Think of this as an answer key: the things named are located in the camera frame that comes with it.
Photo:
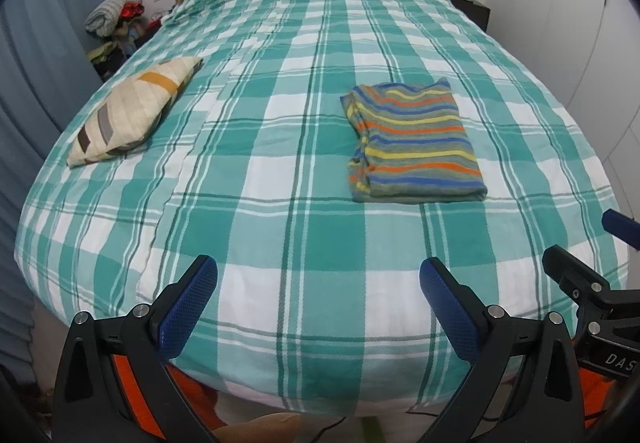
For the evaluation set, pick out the green plaid bed cover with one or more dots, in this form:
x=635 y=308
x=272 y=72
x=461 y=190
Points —
x=300 y=173

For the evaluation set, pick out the blue curtain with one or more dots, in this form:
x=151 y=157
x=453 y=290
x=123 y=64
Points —
x=35 y=98

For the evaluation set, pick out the tan rounded object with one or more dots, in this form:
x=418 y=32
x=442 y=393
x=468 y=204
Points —
x=260 y=428

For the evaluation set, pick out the dark wooden nightstand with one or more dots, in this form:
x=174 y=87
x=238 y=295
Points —
x=472 y=8

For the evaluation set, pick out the beige striped pillow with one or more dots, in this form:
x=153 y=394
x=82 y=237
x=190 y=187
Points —
x=130 y=108

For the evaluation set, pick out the pile of clothes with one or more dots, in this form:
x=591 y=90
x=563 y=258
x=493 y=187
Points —
x=110 y=15

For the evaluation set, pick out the white wardrobe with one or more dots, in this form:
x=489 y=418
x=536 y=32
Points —
x=565 y=48

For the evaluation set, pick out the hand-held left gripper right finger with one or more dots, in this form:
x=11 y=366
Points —
x=447 y=308

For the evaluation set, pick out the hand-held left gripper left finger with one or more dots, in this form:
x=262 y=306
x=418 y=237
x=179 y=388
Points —
x=190 y=308

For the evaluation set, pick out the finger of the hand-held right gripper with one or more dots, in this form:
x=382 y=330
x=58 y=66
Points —
x=622 y=228
x=570 y=268

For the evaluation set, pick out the striped knit sweater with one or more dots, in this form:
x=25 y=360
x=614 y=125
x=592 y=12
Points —
x=415 y=143

